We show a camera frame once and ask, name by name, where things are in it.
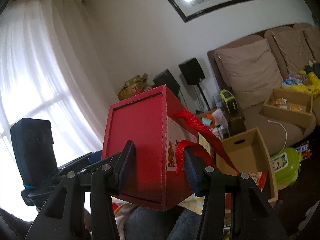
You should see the gold crinkled gift bag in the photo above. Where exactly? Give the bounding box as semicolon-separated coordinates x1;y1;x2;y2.
117;74;150;101

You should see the red stitched box bag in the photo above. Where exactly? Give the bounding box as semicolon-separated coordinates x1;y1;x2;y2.
102;86;235;211

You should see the cardboard tray box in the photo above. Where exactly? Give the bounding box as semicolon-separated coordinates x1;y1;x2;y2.
221;127;278;206

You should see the beige cushion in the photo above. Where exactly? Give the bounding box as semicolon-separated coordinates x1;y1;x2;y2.
272;30;313;73
216;39;283;109
302;26;320;62

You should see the Snickers pack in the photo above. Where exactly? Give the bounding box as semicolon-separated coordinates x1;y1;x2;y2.
296;141;312;160

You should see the black speaker on stand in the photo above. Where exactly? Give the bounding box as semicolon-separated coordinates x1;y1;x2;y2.
178;57;211;110
153;69;180;96

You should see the left black speaker on stand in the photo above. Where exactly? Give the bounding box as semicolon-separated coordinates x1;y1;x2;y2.
153;69;180;96

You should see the open box with clutter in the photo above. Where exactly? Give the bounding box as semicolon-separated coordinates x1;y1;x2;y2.
196;108;230;140

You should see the white sheer curtain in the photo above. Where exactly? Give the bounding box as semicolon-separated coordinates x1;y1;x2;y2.
1;0;117;221

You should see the right black speaker on stand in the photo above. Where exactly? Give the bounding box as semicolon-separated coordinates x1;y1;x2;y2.
178;57;211;110

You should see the green portable radio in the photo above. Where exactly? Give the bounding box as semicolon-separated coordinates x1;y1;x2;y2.
220;89;238;114

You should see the red cartoon cat bag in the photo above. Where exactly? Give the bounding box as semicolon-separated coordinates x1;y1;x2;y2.
249;171;268;191

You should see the brown sofa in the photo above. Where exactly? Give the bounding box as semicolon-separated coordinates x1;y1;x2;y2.
207;23;319;154

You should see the white charging cable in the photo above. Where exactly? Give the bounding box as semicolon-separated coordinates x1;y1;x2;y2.
267;119;288;157

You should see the cardboard tray on sofa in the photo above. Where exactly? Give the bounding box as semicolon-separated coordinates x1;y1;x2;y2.
263;89;313;128

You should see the yellow plastic bag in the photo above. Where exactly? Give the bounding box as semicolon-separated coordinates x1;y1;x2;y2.
281;72;319;99

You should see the green plastic kids case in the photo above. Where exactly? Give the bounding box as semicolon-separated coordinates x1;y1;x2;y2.
271;147;303;191

